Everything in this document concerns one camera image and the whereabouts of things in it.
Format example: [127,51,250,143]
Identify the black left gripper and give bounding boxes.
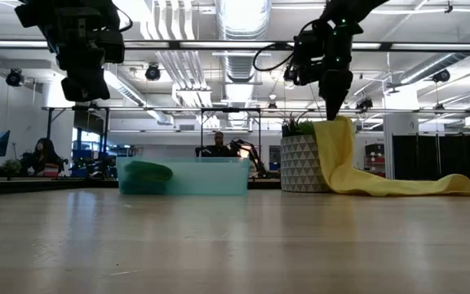
[53,24,112,103]

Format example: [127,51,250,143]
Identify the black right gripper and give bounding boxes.
[318,20,365,122]

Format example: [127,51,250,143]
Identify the yellow microfiber towel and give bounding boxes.
[312,115,470,198]

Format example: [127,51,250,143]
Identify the green microfiber towel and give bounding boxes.
[122,160,174,185]

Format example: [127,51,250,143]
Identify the teal microfiber towel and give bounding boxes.
[118,179,171,195]

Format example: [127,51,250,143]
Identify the translucent teal plastic bin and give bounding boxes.
[116,157,251,196]

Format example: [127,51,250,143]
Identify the plant in patterned pot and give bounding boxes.
[280,115,332,193]

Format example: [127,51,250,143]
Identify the white column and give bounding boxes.
[384,112,419,180]

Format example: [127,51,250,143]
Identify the person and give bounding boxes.
[196,130,236,159]
[30,137,63,177]

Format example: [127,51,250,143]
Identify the black partition panels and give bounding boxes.
[392,134,470,180]

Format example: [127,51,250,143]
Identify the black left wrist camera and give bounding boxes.
[95,29,126,65]

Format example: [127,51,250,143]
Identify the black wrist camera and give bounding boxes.
[95,29,126,65]
[282,30,326,87]

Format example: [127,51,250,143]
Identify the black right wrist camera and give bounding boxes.
[282,30,326,87]

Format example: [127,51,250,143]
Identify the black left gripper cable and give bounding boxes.
[112,6,134,33]

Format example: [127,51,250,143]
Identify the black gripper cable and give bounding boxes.
[112,6,134,33]
[252,18,301,73]

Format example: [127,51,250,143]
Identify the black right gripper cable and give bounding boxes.
[252,18,301,73]

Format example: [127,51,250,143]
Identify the silver air duct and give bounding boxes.
[216,0,272,82]

